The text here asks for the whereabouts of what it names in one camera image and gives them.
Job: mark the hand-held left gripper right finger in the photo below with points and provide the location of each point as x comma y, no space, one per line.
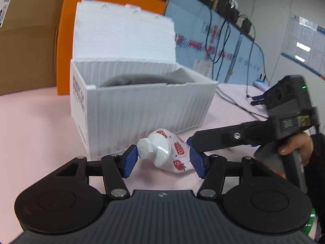
196,164

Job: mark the white corrugated plastic box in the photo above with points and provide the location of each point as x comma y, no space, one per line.
142,111

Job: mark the strawberry print toothpaste tube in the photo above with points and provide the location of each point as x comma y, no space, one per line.
162,152

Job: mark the white power strip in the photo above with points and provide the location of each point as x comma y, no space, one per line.
261,84

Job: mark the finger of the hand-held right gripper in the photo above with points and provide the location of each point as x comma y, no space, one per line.
215,138

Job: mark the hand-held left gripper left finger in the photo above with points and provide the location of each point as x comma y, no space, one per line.
130,161

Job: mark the orange cardboard box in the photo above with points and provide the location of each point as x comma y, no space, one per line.
66,56

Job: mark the light blue cardboard box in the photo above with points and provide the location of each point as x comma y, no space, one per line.
193,22

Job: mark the brown cardboard box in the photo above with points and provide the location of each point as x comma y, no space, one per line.
28,56

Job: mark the pink desktop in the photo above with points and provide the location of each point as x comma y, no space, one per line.
38,132

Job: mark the black power adapter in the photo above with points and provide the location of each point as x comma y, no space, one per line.
246,23
224,3
234,12

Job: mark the person's right hand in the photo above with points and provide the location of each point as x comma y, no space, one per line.
303,146

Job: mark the grey cloth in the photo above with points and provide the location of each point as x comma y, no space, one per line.
142,78

